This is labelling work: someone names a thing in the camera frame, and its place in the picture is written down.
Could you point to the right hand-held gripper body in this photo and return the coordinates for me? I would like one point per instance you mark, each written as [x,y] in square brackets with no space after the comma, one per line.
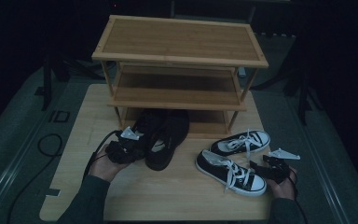
[279,170]

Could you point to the black and white sneaker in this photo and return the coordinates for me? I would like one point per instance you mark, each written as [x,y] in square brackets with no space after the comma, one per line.
[230,146]
[230,174]

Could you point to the black metal stand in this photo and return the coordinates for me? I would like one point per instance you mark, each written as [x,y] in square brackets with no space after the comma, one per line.
[304,99]
[46,84]

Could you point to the small white object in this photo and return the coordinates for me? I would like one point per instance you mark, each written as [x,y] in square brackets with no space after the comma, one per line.
[242,72]

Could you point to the black shoe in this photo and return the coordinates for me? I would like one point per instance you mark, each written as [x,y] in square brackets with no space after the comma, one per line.
[150,123]
[172,133]

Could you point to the wooden shoe rack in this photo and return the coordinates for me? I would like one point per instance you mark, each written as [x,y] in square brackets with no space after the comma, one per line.
[180,40]

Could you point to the person's left hand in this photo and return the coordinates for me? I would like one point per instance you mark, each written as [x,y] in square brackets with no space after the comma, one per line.
[104,169]

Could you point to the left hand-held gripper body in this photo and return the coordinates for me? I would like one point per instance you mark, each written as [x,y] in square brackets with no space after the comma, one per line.
[122,152]

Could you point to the person's right hand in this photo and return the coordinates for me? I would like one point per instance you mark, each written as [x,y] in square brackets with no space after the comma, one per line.
[282,188]

